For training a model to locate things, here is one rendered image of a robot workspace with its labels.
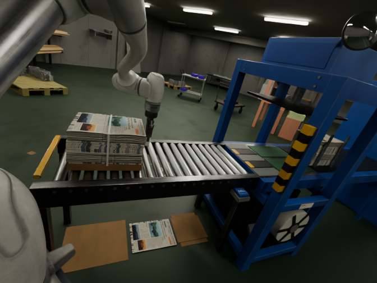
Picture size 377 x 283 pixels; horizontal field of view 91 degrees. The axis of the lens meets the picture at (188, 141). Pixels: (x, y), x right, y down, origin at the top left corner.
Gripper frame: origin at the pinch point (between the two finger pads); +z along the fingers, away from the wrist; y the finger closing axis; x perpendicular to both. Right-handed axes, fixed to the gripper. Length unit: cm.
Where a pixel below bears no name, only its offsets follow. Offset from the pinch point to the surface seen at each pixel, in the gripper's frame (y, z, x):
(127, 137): 14.0, -8.2, -13.7
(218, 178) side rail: 25, 13, 44
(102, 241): -2, 93, -24
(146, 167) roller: 10.5, 13.5, -0.7
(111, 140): 13.5, -5.9, -21.3
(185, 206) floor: -29, 93, 58
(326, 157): 12, 4, 173
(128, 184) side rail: 25.8, 13.3, -12.5
